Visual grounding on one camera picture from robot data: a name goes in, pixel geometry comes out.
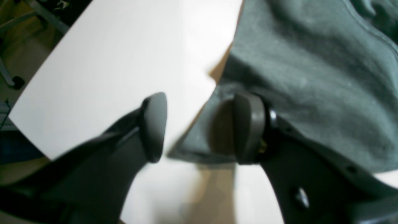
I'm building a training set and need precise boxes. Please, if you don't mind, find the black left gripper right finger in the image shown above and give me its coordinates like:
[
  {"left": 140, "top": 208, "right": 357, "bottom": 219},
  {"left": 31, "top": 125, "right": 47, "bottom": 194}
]
[{"left": 232, "top": 92, "right": 398, "bottom": 224}]

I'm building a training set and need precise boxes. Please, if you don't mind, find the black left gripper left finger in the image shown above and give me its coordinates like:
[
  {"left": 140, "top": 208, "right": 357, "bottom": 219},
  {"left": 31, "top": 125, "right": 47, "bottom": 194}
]
[{"left": 1, "top": 92, "right": 168, "bottom": 224}]

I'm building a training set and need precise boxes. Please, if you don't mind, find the dark grey t-shirt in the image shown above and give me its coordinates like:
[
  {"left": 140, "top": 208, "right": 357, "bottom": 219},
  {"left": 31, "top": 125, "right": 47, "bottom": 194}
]
[{"left": 168, "top": 0, "right": 398, "bottom": 173}]

